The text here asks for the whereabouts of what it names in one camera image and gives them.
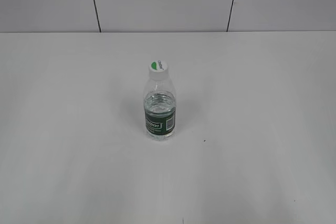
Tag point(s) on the white green bottle cap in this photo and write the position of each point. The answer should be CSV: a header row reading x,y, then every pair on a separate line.
x,y
158,70

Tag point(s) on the clear Cestbon water bottle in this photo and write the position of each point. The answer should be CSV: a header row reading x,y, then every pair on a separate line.
x,y
159,103

